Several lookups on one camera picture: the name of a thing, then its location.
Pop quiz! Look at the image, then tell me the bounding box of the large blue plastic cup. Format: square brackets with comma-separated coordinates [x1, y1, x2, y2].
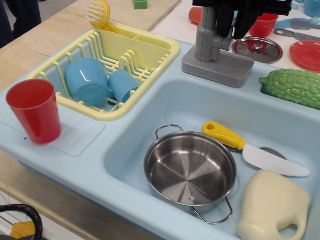
[64, 58, 109, 106]

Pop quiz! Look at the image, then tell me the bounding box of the blue toy utensil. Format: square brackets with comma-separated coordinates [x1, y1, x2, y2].
[274, 18, 309, 29]

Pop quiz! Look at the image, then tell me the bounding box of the black cable loop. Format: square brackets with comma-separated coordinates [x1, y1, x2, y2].
[0, 203, 44, 240]

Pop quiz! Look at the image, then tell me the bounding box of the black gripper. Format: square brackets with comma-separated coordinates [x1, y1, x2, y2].
[192, 0, 292, 40]

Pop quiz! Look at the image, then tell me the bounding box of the steel pot lid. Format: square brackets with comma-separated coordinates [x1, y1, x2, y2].
[232, 36, 283, 64]

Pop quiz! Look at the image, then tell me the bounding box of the green bitter gourd toy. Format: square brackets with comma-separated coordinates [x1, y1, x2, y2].
[259, 69, 320, 110]

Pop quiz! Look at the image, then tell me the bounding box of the yellow sponge piece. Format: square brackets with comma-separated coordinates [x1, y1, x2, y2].
[9, 221, 36, 239]

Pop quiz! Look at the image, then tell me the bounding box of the blue plastic bowl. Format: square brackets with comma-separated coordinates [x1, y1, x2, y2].
[303, 0, 320, 17]

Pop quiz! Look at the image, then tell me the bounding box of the red plastic cup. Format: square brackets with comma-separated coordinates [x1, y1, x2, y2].
[6, 79, 62, 145]

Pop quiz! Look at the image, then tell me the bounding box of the red cup behind faucet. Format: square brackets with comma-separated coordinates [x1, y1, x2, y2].
[249, 13, 279, 38]

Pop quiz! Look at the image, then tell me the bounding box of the grey sink drain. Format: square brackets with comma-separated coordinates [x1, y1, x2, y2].
[260, 147, 288, 160]

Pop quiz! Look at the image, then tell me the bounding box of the green toy block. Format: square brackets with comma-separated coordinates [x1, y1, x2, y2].
[133, 0, 148, 10]

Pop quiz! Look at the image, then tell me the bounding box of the cream plastic jug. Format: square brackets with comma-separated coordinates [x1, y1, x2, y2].
[237, 170, 312, 240]

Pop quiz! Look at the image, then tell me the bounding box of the grey toy spatula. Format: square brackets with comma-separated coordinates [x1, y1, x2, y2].
[291, 18, 320, 30]

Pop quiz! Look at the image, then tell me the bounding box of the grey faucet lever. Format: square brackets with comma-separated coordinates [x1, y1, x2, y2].
[221, 26, 234, 51]

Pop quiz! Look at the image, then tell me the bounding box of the light blue toy sink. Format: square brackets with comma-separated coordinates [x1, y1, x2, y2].
[0, 42, 320, 240]

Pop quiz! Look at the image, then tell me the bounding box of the yellow dish rack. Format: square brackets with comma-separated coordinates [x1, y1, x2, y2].
[27, 23, 181, 121]

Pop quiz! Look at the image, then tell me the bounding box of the yellow dish brush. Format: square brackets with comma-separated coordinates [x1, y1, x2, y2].
[84, 0, 121, 35]

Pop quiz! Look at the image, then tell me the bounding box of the red plastic plate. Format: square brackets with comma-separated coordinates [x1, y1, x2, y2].
[289, 40, 320, 72]

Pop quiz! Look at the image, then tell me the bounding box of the yellow handled toy knife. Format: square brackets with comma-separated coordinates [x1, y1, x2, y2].
[201, 121, 311, 178]

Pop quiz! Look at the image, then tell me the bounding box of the red cup lying down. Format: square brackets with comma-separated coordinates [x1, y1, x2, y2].
[188, 7, 203, 25]

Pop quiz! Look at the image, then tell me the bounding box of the grey toy faucet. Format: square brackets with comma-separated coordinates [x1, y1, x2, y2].
[181, 7, 254, 88]

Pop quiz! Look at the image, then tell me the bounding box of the steel pot with handles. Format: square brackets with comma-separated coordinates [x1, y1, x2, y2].
[144, 125, 238, 225]

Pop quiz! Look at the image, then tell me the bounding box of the small blue plastic cup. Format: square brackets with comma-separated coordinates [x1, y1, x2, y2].
[108, 69, 141, 103]

